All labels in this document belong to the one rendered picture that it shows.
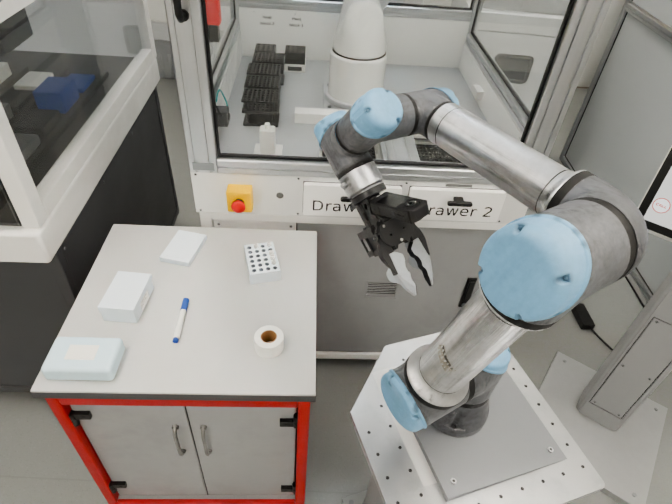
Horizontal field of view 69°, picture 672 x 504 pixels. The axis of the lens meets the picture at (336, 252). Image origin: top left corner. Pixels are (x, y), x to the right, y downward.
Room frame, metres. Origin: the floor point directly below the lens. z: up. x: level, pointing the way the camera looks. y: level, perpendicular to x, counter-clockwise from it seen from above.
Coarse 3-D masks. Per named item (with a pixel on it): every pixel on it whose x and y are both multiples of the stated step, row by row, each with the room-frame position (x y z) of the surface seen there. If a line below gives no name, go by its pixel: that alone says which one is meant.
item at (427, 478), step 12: (372, 372) 0.68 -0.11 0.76; (384, 372) 0.68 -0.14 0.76; (396, 420) 0.56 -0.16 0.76; (408, 432) 0.53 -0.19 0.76; (408, 444) 0.51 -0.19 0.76; (420, 456) 0.48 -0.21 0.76; (420, 468) 0.46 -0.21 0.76; (372, 480) 0.64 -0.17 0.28; (432, 480) 0.44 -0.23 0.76; (360, 492) 0.71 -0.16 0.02; (372, 492) 0.62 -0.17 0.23
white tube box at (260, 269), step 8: (248, 248) 1.04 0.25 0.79; (264, 248) 1.04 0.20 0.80; (272, 248) 1.04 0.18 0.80; (248, 256) 1.00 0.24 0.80; (256, 256) 1.01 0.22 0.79; (264, 256) 1.02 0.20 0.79; (248, 264) 0.97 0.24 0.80; (256, 264) 0.97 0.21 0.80; (264, 264) 0.97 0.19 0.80; (248, 272) 0.96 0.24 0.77; (256, 272) 0.94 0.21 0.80; (264, 272) 0.94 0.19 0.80; (272, 272) 0.95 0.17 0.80; (280, 272) 0.95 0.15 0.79; (256, 280) 0.93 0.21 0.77; (264, 280) 0.94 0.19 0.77; (272, 280) 0.95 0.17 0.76
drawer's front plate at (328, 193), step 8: (304, 184) 1.19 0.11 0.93; (312, 184) 1.19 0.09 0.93; (320, 184) 1.19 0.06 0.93; (328, 184) 1.19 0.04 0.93; (336, 184) 1.20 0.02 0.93; (304, 192) 1.18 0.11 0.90; (312, 192) 1.18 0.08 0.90; (320, 192) 1.18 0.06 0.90; (328, 192) 1.19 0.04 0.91; (336, 192) 1.19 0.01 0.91; (344, 192) 1.19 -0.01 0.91; (392, 192) 1.20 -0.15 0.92; (400, 192) 1.20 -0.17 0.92; (304, 200) 1.18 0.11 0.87; (312, 200) 1.18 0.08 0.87; (320, 200) 1.18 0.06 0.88; (328, 200) 1.19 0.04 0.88; (336, 200) 1.19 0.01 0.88; (304, 208) 1.18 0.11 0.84; (312, 208) 1.18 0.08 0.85; (328, 208) 1.19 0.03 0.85; (336, 208) 1.19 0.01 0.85; (344, 208) 1.19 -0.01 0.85; (344, 216) 1.19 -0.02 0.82; (352, 216) 1.19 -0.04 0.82
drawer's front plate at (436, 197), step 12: (420, 192) 1.21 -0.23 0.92; (432, 192) 1.21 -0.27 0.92; (444, 192) 1.22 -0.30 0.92; (456, 192) 1.22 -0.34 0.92; (468, 192) 1.22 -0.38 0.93; (480, 192) 1.23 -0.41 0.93; (492, 192) 1.23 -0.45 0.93; (504, 192) 1.24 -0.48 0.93; (432, 204) 1.21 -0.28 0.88; (444, 204) 1.22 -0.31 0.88; (480, 204) 1.23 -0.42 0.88; (492, 204) 1.23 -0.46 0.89; (432, 216) 1.21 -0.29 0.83; (444, 216) 1.22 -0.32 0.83; (456, 216) 1.22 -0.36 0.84; (468, 216) 1.22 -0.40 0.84; (480, 216) 1.23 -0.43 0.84; (492, 216) 1.23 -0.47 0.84
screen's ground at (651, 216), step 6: (666, 180) 1.15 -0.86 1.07; (660, 186) 1.14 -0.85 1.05; (666, 186) 1.14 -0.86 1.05; (660, 192) 1.13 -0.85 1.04; (666, 192) 1.13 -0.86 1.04; (654, 198) 1.12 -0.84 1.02; (666, 198) 1.12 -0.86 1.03; (648, 210) 1.11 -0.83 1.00; (648, 216) 1.09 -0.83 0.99; (654, 216) 1.09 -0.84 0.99; (660, 216) 1.09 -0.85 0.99; (666, 216) 1.08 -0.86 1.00; (654, 222) 1.08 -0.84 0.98; (660, 222) 1.07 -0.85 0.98; (666, 222) 1.07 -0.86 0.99
